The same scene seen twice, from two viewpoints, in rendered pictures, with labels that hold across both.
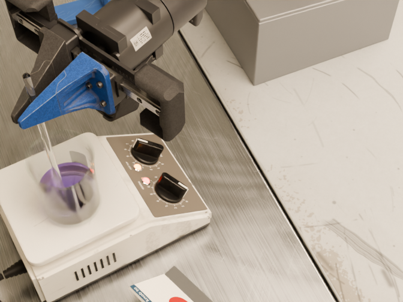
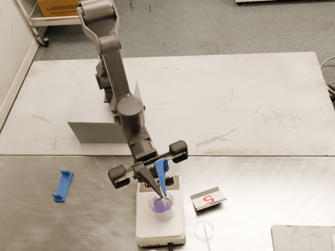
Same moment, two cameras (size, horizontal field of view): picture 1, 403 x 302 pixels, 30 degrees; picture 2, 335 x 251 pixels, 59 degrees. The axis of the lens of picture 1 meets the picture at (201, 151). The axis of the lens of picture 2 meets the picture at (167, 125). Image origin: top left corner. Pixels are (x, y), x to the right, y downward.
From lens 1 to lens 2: 0.41 m
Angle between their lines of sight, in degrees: 31
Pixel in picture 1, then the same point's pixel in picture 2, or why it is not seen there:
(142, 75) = (175, 148)
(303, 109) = (152, 133)
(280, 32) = not seen: hidden behind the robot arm
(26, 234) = (169, 231)
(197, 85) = (124, 159)
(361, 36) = not seen: hidden behind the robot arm
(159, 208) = (175, 187)
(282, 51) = not seen: hidden behind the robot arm
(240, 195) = (174, 165)
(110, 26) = (147, 150)
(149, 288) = (198, 204)
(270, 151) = (163, 149)
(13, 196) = (150, 231)
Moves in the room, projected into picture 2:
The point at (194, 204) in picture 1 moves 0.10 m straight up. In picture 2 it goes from (176, 178) to (173, 162)
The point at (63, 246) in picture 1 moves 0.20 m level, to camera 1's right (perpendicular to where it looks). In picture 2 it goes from (180, 220) to (209, 158)
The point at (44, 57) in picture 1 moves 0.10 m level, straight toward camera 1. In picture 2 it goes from (147, 175) to (194, 181)
